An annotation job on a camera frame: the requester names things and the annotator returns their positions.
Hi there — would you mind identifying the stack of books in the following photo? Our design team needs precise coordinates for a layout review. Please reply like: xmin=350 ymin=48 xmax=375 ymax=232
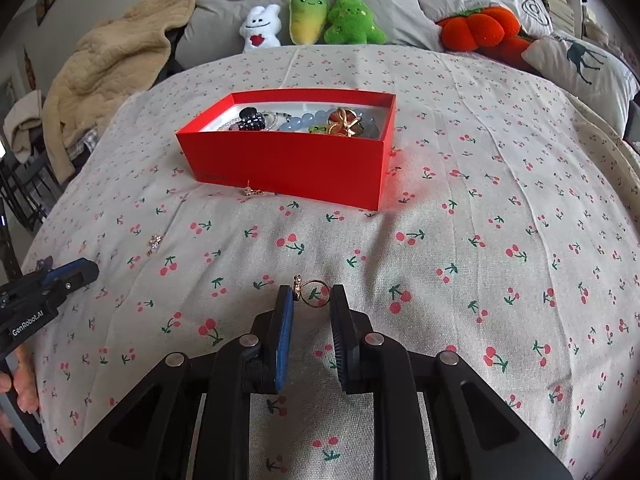
xmin=535 ymin=0 xmax=576 ymax=36

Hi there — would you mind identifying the blue bead bracelet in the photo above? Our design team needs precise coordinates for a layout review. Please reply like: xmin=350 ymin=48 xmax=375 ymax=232
xmin=277 ymin=107 xmax=383 ymax=140

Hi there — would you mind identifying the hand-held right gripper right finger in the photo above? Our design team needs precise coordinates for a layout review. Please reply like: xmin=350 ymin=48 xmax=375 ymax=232
xmin=329 ymin=284 xmax=573 ymax=480

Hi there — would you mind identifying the thin gold ring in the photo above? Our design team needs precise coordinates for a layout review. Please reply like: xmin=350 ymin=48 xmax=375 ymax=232
xmin=302 ymin=279 xmax=331 ymax=307

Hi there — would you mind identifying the orange pumpkin plush toy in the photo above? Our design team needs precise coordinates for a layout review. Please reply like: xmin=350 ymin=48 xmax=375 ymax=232
xmin=436 ymin=4 xmax=538 ymax=66

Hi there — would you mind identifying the beige cloth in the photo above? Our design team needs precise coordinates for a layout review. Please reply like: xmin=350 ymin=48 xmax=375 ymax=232
xmin=4 ymin=90 xmax=48 ymax=161

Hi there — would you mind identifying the yellow green carrot plush toy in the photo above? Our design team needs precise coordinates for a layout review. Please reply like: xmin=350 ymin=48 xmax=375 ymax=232
xmin=289 ymin=0 xmax=330 ymax=46

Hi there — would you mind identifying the plain grey pillow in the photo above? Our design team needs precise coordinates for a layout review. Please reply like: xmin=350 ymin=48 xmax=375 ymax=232
xmin=177 ymin=0 xmax=441 ymax=68

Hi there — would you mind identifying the white deer print pillow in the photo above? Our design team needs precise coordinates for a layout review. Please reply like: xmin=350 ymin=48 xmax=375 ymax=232
xmin=520 ymin=30 xmax=640 ymax=136

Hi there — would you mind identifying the large gold ring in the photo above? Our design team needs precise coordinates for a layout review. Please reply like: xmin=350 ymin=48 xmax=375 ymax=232
xmin=327 ymin=107 xmax=366 ymax=137

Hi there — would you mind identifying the cherry print bedsheet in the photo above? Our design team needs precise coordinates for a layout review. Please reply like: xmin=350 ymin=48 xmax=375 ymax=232
xmin=20 ymin=42 xmax=640 ymax=480

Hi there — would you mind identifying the person's left hand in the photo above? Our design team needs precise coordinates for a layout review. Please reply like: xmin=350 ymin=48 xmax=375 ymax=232
xmin=0 ymin=345 xmax=41 ymax=431

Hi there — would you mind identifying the dark chair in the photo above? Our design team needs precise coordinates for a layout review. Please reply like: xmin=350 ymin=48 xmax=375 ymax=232
xmin=0 ymin=160 xmax=51 ymax=231

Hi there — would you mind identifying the white plush toy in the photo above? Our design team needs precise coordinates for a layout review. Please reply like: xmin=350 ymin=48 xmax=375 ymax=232
xmin=239 ymin=4 xmax=282 ymax=53

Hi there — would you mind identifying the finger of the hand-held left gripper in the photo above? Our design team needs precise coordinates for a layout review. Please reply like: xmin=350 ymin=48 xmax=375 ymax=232
xmin=47 ymin=258 xmax=100 ymax=306
xmin=36 ymin=256 xmax=81 ymax=282

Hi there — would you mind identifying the black flower hair clip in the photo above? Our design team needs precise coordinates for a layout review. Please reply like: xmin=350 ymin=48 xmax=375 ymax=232
xmin=237 ymin=106 xmax=266 ymax=132

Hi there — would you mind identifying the green tree plush toy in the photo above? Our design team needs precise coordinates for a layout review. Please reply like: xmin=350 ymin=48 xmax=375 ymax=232
xmin=324 ymin=0 xmax=387 ymax=45

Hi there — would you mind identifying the plaid cloth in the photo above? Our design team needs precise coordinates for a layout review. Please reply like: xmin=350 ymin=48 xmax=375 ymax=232
xmin=65 ymin=127 xmax=106 ymax=171

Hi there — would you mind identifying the beige quilted blanket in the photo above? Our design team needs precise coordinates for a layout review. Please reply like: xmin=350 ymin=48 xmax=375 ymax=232
xmin=42 ymin=0 xmax=201 ymax=186

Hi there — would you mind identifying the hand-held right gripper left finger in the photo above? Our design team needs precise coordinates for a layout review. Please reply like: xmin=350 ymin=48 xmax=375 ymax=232
xmin=52 ymin=285 xmax=296 ymax=480

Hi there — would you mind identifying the red cardboard box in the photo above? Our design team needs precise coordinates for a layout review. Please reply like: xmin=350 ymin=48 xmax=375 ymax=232
xmin=175 ymin=89 xmax=398 ymax=211

